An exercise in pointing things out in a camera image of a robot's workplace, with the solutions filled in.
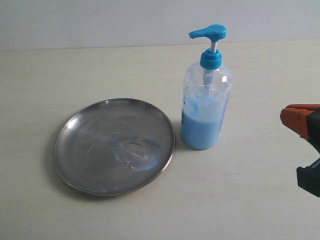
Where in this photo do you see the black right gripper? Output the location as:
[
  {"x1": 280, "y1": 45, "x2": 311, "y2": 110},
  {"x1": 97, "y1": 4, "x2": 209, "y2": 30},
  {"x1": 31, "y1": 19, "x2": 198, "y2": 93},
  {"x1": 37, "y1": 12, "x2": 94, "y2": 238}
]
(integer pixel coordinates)
[{"x1": 280, "y1": 104, "x2": 320, "y2": 198}]

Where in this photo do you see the blue pump soap bottle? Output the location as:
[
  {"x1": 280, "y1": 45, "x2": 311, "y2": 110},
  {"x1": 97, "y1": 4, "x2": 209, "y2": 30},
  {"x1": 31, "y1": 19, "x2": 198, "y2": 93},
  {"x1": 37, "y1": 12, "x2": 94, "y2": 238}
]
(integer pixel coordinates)
[{"x1": 180, "y1": 24, "x2": 233, "y2": 150}]

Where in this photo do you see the blue soap smear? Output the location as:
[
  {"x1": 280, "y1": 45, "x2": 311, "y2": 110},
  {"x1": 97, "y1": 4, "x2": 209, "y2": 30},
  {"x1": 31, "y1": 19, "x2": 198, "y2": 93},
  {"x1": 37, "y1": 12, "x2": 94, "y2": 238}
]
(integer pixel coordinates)
[{"x1": 109, "y1": 137, "x2": 162, "y2": 172}]

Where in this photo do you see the round steel plate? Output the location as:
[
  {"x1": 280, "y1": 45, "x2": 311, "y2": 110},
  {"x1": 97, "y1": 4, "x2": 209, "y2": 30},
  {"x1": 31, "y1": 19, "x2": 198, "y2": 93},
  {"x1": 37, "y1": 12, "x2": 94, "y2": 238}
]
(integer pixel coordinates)
[{"x1": 53, "y1": 98, "x2": 176, "y2": 197}]

